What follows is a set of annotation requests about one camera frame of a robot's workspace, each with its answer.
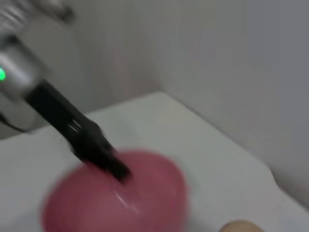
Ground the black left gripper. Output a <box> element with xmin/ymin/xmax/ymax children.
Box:
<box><xmin>26</xmin><ymin>79</ymin><xmax>133</xmax><ymax>186</ymax></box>

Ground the pink plastic bowl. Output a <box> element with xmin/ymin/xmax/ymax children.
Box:
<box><xmin>42</xmin><ymin>149</ymin><xmax>192</xmax><ymax>232</ymax></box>

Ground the beige egg yolk pastry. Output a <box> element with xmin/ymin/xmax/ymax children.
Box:
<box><xmin>220</xmin><ymin>219</ymin><xmax>264</xmax><ymax>232</ymax></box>

